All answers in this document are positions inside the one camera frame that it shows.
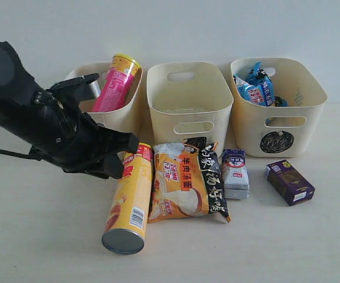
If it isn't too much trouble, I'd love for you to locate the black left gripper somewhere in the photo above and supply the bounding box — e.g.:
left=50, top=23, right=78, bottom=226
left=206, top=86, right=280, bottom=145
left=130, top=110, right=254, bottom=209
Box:
left=30, top=113, right=139, bottom=179

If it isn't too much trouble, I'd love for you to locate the yellow chips can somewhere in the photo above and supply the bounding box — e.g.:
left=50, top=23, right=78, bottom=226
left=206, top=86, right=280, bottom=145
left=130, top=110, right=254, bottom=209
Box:
left=102, top=143, right=153, bottom=254

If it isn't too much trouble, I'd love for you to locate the pink chips can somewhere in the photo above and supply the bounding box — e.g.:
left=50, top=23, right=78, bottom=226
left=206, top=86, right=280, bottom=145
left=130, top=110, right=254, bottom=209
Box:
left=91, top=54, right=141, bottom=113

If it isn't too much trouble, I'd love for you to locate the blue white milk carton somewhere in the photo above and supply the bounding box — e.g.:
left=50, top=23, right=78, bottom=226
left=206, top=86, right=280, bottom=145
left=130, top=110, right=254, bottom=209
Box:
left=221, top=149, right=250, bottom=200

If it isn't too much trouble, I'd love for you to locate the blue instant noodle bag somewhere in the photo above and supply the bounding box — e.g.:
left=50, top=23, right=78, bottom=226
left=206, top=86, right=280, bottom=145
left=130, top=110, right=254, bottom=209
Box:
left=233, top=62, right=288, bottom=107

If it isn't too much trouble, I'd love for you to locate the dark purple box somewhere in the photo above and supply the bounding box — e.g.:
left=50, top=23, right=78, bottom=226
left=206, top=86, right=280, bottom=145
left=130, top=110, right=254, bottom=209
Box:
left=264, top=160, right=315, bottom=206

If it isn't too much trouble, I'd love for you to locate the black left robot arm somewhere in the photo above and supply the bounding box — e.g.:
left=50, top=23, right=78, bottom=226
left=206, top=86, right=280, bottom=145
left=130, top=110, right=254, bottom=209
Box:
left=0, top=41, right=139, bottom=179

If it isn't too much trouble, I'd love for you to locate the cream bin with triangle mark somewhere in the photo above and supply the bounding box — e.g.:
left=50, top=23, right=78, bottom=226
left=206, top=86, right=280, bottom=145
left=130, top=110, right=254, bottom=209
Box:
left=65, top=62, right=143, bottom=135

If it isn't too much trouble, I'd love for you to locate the orange instant noodle bag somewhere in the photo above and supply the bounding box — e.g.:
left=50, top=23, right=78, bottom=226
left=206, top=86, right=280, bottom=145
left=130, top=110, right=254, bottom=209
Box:
left=148, top=143, right=231, bottom=223

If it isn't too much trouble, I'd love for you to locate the cream bin with square mark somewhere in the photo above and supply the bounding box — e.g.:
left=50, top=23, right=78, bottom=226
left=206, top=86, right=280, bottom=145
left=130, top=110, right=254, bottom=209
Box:
left=146, top=62, right=234, bottom=155

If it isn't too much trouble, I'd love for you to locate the cream bin with circle mark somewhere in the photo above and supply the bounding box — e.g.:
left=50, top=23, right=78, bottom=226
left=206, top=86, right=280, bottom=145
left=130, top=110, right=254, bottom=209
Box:
left=230, top=58, right=328, bottom=157

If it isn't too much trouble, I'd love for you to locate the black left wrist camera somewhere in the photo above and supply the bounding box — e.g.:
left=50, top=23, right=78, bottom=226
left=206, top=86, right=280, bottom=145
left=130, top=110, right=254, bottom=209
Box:
left=47, top=73, right=100, bottom=108

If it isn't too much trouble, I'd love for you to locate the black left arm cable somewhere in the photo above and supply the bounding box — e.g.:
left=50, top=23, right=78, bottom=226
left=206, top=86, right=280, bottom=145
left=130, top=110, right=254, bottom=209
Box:
left=0, top=146, right=41, bottom=162

